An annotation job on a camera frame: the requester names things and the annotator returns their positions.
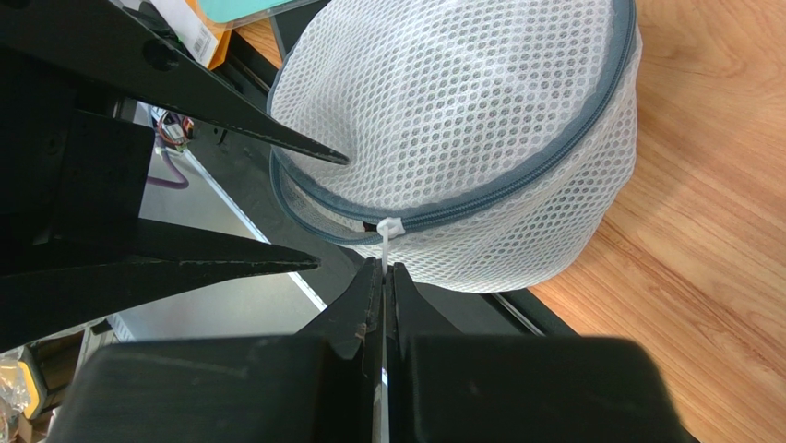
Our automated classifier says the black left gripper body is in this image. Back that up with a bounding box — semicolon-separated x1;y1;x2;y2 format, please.
1;48;153;261

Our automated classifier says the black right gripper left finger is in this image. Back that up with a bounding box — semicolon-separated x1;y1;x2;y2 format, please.
48;259;385;442

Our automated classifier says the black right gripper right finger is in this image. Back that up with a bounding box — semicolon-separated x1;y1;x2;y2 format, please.
387;264;687;442

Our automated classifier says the white mesh laundry bag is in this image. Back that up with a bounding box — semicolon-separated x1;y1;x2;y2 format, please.
267;1;642;293

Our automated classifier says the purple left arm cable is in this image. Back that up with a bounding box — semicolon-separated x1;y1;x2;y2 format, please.
146;138;190;190

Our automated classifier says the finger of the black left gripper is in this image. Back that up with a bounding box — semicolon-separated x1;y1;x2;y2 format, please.
1;219;319;352
1;1;350;165

